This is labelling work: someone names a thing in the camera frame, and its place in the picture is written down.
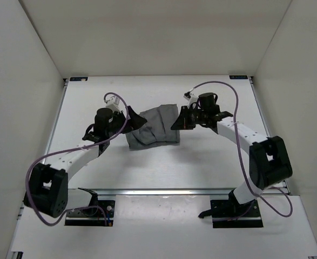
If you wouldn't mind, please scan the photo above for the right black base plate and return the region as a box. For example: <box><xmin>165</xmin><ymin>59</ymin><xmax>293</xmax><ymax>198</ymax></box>
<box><xmin>212</xmin><ymin>200</ymin><xmax>264</xmax><ymax>229</ymax></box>

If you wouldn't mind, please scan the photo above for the purple cable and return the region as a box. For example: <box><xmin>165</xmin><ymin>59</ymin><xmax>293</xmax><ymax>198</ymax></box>
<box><xmin>25</xmin><ymin>92</ymin><xmax>130</xmax><ymax>226</ymax></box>
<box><xmin>189</xmin><ymin>80</ymin><xmax>293</xmax><ymax>222</ymax></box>

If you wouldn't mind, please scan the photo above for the aluminium front rail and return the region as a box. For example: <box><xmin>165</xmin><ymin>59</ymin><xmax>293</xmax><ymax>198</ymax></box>
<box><xmin>92</xmin><ymin>188</ymin><xmax>231</xmax><ymax>196</ymax></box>

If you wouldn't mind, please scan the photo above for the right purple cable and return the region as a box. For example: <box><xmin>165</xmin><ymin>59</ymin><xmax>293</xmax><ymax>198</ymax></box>
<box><xmin>189</xmin><ymin>80</ymin><xmax>293</xmax><ymax>222</ymax></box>

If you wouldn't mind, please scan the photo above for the right blue corner label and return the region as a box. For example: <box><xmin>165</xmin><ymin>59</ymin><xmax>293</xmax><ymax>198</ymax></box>
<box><xmin>229</xmin><ymin>75</ymin><xmax>248</xmax><ymax>80</ymax></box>

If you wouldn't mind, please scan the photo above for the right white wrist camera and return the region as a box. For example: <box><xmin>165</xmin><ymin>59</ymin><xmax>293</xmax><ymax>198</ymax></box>
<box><xmin>184</xmin><ymin>91</ymin><xmax>198</xmax><ymax>105</ymax></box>

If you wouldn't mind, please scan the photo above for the blue corner label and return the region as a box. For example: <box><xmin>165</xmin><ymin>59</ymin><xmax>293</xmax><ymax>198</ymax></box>
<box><xmin>69</xmin><ymin>77</ymin><xmax>88</xmax><ymax>81</ymax></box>
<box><xmin>229</xmin><ymin>75</ymin><xmax>248</xmax><ymax>80</ymax></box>

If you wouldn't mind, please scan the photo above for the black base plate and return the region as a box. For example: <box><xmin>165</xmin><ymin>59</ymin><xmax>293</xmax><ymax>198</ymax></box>
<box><xmin>64</xmin><ymin>195</ymin><xmax>116</xmax><ymax>227</ymax></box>
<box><xmin>212</xmin><ymin>200</ymin><xmax>264</xmax><ymax>229</ymax></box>

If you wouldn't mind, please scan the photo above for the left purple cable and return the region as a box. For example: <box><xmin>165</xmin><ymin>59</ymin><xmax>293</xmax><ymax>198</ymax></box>
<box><xmin>25</xmin><ymin>92</ymin><xmax>130</xmax><ymax>226</ymax></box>

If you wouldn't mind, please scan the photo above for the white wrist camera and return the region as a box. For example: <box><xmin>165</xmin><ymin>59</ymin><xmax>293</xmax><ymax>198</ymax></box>
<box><xmin>105</xmin><ymin>96</ymin><xmax>121</xmax><ymax>113</ymax></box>
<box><xmin>184</xmin><ymin>91</ymin><xmax>198</xmax><ymax>105</ymax></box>

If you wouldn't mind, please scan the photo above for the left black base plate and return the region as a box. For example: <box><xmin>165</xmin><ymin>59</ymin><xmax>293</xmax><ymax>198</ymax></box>
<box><xmin>64</xmin><ymin>195</ymin><xmax>116</xmax><ymax>227</ymax></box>

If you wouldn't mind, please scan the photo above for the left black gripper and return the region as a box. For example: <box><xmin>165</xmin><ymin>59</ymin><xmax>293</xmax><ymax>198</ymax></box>
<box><xmin>108</xmin><ymin>104</ymin><xmax>147</xmax><ymax>135</ymax></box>

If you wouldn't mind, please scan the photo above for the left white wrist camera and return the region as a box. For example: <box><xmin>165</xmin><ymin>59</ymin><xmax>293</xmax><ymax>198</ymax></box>
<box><xmin>105</xmin><ymin>96</ymin><xmax>121</xmax><ymax>113</ymax></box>

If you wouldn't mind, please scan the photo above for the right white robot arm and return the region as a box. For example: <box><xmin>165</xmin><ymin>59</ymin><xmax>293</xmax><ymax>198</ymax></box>
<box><xmin>171</xmin><ymin>92</ymin><xmax>293</xmax><ymax>221</ymax></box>

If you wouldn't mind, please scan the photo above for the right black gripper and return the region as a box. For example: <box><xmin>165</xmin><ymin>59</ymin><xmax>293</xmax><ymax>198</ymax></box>
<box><xmin>171</xmin><ymin>106</ymin><xmax>207</xmax><ymax>131</ymax></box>

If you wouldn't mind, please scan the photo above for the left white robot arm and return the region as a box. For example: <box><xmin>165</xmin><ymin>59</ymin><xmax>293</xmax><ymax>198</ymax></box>
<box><xmin>24</xmin><ymin>105</ymin><xmax>147</xmax><ymax>218</ymax></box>

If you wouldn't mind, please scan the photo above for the left blue corner label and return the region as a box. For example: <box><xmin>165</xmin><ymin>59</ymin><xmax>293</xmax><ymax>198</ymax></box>
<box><xmin>69</xmin><ymin>77</ymin><xmax>88</xmax><ymax>81</ymax></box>

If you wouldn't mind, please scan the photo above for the grey pleated skirt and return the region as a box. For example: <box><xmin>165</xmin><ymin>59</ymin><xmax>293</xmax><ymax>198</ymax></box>
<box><xmin>126</xmin><ymin>104</ymin><xmax>180</xmax><ymax>151</ymax></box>

